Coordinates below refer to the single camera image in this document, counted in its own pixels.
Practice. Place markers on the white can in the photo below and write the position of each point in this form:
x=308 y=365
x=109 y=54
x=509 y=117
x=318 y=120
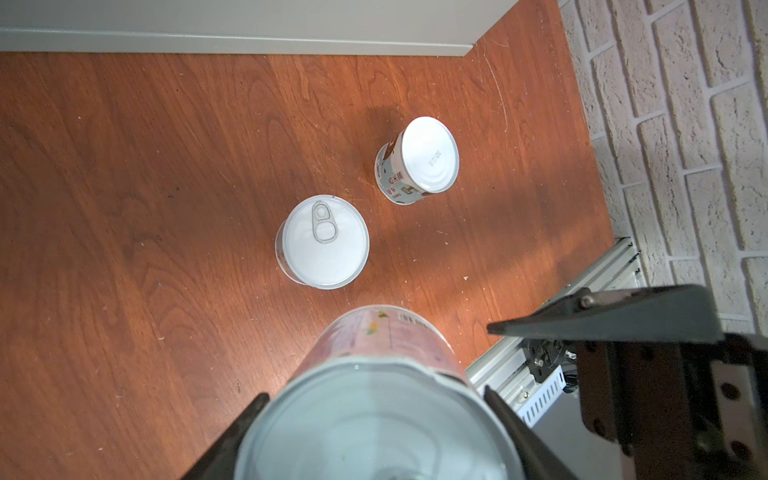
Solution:
x=381 y=395
x=324 y=243
x=422 y=160

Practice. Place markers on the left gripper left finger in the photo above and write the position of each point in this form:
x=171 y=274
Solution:
x=218 y=462

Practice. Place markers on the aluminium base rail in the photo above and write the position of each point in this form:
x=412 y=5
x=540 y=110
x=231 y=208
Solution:
x=531 y=375

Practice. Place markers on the grey metal cabinet box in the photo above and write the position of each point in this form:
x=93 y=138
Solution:
x=304 y=27

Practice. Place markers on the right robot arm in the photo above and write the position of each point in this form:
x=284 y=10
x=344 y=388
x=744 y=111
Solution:
x=658 y=375

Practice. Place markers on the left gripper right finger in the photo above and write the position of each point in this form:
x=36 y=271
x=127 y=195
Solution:
x=538 y=460

